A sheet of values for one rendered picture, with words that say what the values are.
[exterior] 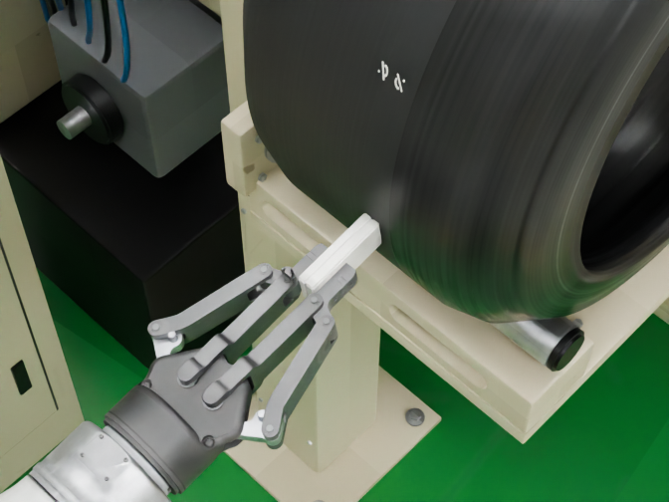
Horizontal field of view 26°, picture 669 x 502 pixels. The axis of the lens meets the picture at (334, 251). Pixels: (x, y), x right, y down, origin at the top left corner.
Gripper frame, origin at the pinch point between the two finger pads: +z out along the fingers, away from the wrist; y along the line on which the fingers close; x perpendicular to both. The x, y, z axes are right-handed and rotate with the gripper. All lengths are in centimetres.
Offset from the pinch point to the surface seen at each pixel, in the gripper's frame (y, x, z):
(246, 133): 23.4, 18.5, 9.5
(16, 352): 57, 80, -14
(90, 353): 67, 112, -3
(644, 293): -9.7, 35.4, 27.6
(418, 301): 3.1, 26.8, 9.9
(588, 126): -11.4, -14.0, 12.7
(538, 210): -11.0, -8.5, 8.5
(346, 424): 26, 106, 14
